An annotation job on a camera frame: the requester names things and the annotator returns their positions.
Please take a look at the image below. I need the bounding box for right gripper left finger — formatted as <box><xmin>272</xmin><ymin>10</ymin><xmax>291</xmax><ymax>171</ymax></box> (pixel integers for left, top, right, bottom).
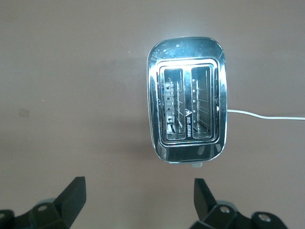
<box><xmin>0</xmin><ymin>176</ymin><xmax>86</xmax><ymax>229</ymax></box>

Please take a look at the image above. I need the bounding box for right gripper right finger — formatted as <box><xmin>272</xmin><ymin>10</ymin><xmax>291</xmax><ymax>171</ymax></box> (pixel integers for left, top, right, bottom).
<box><xmin>189</xmin><ymin>178</ymin><xmax>286</xmax><ymax>229</ymax></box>

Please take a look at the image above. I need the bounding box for chrome two-slot toaster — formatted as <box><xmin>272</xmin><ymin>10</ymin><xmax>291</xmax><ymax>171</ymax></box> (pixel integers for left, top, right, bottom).
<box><xmin>146</xmin><ymin>36</ymin><xmax>229</xmax><ymax>168</ymax></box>

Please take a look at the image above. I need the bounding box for white toaster power cable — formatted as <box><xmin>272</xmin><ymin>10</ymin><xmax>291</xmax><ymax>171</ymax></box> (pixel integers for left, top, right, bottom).
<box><xmin>226</xmin><ymin>109</ymin><xmax>305</xmax><ymax>121</ymax></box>

